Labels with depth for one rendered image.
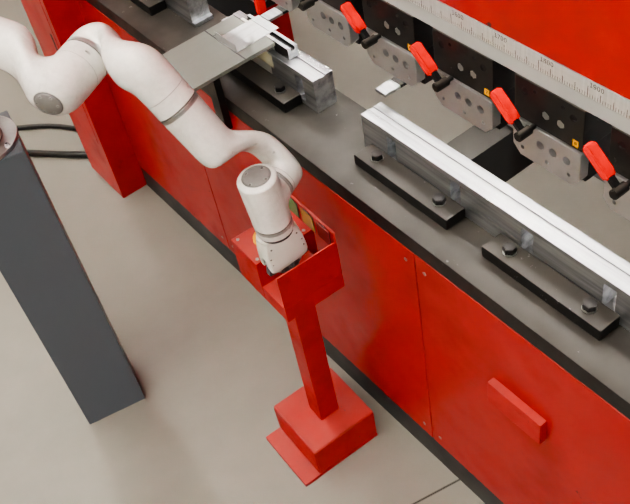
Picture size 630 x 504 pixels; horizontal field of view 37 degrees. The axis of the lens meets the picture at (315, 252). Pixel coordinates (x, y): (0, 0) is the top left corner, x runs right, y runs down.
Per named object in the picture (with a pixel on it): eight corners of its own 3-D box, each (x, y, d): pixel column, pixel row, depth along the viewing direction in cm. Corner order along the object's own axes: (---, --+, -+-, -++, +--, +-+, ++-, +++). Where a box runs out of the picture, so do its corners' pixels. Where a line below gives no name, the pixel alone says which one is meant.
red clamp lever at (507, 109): (489, 92, 158) (522, 140, 158) (507, 80, 160) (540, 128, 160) (485, 95, 160) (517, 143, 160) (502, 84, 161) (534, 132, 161)
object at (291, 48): (242, 28, 242) (240, 18, 240) (252, 23, 243) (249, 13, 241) (289, 60, 230) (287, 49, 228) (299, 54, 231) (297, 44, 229)
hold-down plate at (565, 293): (481, 256, 191) (481, 246, 189) (500, 242, 193) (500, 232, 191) (599, 342, 173) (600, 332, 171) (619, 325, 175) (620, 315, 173)
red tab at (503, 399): (487, 400, 206) (486, 382, 201) (494, 395, 207) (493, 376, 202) (539, 445, 197) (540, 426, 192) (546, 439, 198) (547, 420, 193)
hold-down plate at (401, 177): (354, 164, 215) (353, 154, 213) (373, 152, 217) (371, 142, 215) (446, 231, 197) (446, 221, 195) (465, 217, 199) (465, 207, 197)
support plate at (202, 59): (147, 66, 233) (145, 63, 233) (233, 18, 242) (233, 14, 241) (185, 97, 222) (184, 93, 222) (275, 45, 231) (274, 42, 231)
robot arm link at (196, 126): (195, 72, 193) (289, 177, 206) (152, 126, 185) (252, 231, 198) (220, 61, 186) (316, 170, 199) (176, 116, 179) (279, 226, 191)
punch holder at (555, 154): (512, 149, 169) (513, 74, 157) (546, 126, 172) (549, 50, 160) (578, 189, 160) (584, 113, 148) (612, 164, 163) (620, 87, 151)
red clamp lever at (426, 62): (409, 45, 170) (439, 90, 170) (426, 35, 172) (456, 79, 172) (405, 49, 172) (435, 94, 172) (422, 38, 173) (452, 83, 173)
